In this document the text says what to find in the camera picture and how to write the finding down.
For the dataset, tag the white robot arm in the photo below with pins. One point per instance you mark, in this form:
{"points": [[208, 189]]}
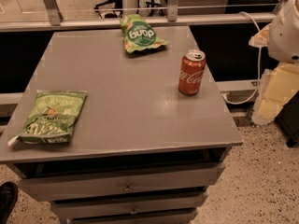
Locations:
{"points": [[283, 39]]}

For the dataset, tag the green dang chip bag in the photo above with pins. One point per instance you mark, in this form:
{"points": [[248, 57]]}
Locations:
{"points": [[138, 34]]}

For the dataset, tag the green jalapeno chip bag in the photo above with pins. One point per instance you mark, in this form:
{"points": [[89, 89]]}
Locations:
{"points": [[52, 118]]}

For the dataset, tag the top grey drawer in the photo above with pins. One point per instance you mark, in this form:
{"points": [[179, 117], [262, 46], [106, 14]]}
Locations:
{"points": [[122, 182]]}

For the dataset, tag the red coke can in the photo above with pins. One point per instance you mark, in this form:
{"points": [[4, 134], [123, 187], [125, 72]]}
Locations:
{"points": [[193, 64]]}

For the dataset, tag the middle grey drawer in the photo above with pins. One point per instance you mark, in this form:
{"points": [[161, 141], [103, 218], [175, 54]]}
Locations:
{"points": [[130, 206]]}

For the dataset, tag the black office chair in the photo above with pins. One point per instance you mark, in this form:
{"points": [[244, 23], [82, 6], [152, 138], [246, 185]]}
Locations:
{"points": [[109, 0]]}

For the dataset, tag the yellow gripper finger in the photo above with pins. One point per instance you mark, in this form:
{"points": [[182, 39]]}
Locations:
{"points": [[260, 40], [276, 89]]}

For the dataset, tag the grey metal railing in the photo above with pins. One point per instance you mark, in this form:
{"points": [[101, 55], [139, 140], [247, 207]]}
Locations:
{"points": [[64, 15]]}

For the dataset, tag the grey drawer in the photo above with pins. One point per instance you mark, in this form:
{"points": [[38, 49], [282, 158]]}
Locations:
{"points": [[122, 182], [180, 216], [130, 206]]}

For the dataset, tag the black shoe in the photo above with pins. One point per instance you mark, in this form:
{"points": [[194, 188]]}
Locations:
{"points": [[8, 199]]}

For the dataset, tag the bottom grey drawer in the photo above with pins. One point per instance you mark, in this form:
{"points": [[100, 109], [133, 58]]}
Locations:
{"points": [[180, 216]]}

